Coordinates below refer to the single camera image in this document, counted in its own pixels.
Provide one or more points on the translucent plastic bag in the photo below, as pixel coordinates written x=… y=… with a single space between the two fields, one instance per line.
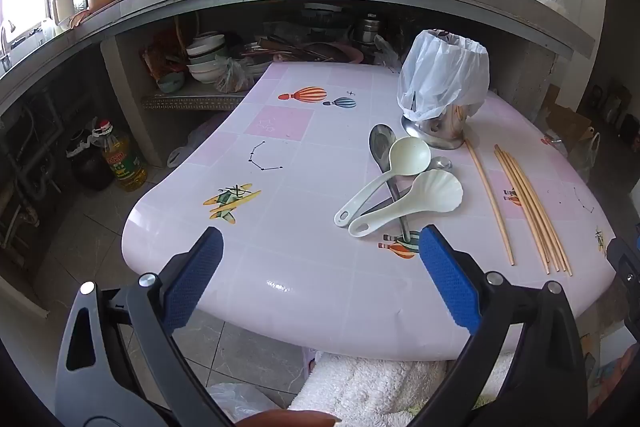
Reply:
x=240 y=402

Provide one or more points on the white shell-shaped spoon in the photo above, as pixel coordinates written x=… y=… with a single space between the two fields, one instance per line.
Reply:
x=437 y=192

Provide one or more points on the red packet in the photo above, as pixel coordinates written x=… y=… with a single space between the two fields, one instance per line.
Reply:
x=160 y=54

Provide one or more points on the white round ladle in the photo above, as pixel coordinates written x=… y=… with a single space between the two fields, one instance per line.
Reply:
x=410 y=155

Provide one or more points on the white plastic bag liner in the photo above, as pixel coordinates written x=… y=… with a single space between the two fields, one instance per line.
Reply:
x=440 y=67

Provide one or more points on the stack of white bowls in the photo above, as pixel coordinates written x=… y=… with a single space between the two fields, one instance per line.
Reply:
x=207 y=57

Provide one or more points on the cardboard box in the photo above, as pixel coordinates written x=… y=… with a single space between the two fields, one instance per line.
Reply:
x=567 y=119

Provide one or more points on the green bowl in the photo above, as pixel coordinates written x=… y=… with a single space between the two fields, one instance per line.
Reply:
x=171 y=82

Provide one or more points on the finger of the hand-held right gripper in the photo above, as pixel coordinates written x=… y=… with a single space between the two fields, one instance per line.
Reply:
x=627 y=277

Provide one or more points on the dark jar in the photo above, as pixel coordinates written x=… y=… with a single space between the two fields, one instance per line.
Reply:
x=90 y=167

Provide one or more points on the yellow cooking oil bottle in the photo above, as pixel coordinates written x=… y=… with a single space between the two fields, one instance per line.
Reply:
x=122 y=162

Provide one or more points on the large metal spoon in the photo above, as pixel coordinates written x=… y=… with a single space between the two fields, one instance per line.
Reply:
x=381 y=142

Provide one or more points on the pink basin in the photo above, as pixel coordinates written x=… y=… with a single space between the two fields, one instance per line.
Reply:
x=345 y=53

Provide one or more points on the steel pot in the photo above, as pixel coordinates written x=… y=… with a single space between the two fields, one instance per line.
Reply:
x=367 y=29

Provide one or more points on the knotted clear plastic bag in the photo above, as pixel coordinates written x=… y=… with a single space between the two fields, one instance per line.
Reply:
x=235 y=77

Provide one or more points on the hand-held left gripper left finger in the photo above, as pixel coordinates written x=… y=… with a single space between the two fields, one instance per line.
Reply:
x=197 y=277

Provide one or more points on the grey drain pipes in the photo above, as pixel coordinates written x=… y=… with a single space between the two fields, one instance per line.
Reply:
x=30 y=177

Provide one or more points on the white fleece garment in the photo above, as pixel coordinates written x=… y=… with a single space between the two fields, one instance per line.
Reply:
x=375 y=387

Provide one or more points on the person's left hand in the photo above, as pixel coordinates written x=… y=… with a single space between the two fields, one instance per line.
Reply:
x=295 y=419

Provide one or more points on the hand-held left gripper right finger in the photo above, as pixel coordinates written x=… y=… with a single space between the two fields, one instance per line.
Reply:
x=447 y=282

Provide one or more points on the grey metal pot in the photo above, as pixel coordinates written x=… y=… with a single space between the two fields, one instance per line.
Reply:
x=325 y=19

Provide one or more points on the white cup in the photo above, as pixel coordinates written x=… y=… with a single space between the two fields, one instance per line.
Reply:
x=63 y=7

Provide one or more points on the steel utensil holder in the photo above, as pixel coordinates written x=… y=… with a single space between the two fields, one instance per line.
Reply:
x=440 y=129

